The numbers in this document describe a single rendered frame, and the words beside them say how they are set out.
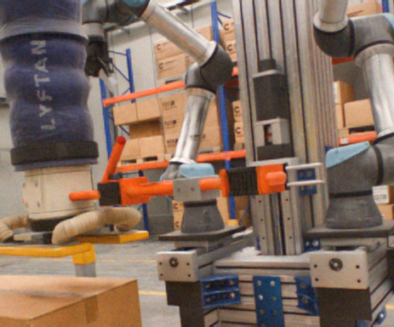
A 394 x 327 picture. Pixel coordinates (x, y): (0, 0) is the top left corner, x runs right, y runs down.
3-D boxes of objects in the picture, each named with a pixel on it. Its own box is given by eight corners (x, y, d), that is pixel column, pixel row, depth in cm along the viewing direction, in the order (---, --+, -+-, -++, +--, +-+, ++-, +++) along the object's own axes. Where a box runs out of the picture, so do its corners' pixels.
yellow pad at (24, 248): (-17, 254, 134) (-19, 236, 134) (17, 248, 141) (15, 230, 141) (56, 258, 110) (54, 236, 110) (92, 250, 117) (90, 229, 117)
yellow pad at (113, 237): (44, 243, 148) (42, 226, 147) (72, 238, 155) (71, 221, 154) (121, 244, 124) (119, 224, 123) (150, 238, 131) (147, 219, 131)
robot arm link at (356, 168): (323, 192, 150) (319, 146, 149) (370, 187, 148) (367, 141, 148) (334, 193, 138) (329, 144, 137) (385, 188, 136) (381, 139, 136)
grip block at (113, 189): (96, 208, 114) (94, 181, 114) (128, 203, 121) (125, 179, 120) (121, 206, 108) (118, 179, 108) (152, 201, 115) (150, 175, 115)
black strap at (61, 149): (-5, 168, 131) (-7, 152, 131) (68, 163, 148) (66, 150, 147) (42, 158, 115) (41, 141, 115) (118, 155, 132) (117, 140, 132)
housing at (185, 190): (173, 202, 99) (170, 180, 99) (195, 198, 104) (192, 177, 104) (200, 200, 94) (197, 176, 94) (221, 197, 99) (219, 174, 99)
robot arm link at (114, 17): (141, 16, 169) (111, 15, 165) (129, 27, 179) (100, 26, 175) (139, -8, 169) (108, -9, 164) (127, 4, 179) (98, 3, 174)
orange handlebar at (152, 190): (0, 209, 148) (-2, 197, 148) (82, 198, 170) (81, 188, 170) (275, 189, 83) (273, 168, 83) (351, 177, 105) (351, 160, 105)
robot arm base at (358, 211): (334, 222, 154) (331, 191, 154) (387, 220, 145) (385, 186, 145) (318, 229, 142) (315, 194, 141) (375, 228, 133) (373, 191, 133)
